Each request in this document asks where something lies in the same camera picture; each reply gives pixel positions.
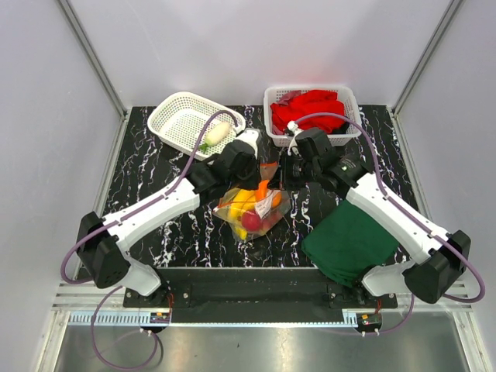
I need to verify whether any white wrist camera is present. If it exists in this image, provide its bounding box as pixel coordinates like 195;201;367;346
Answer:
236;128;261;159
287;121;304;157

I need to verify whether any folded green cloth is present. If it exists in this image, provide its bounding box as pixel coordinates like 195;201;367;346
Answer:
301;200;399;288

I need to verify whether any white rectangular slotted basket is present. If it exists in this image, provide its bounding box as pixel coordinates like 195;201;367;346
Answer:
263;84;361;147

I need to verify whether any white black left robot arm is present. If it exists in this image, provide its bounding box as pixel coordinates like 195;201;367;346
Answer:
77;136;260;307

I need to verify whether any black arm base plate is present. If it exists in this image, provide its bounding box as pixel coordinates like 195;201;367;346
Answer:
123;267;398;325

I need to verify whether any red cloth in basket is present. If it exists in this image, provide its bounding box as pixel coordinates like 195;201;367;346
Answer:
270;89;348;135

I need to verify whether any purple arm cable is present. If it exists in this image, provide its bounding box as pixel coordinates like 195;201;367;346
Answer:
288;112;486;336
60;110;241;368

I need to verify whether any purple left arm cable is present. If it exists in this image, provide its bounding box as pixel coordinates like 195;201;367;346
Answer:
60;110;241;368

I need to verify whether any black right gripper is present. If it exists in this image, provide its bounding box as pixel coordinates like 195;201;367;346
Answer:
267;150;319;191

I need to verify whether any pale cream fake food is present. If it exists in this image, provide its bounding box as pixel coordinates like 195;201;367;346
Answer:
199;122;231;152

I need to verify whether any red fake apple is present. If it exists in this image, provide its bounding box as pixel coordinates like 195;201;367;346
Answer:
241;210;262;232

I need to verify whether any clear zip top bag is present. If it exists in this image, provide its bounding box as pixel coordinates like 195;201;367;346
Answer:
214;163;291;243

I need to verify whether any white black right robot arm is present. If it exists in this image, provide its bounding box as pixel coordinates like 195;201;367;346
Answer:
281;122;471;308

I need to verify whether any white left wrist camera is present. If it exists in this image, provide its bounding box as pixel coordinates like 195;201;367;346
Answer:
236;128;261;159

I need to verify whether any orange fake fruit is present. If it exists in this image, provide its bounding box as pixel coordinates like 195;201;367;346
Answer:
255;180;282;208

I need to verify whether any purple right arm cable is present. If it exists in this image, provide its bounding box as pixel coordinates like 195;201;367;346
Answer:
288;112;486;336

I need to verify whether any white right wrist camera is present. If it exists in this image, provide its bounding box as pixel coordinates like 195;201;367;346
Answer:
287;121;304;157

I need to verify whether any white oval perforated basket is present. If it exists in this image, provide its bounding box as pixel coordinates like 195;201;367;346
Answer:
147;91;246;160

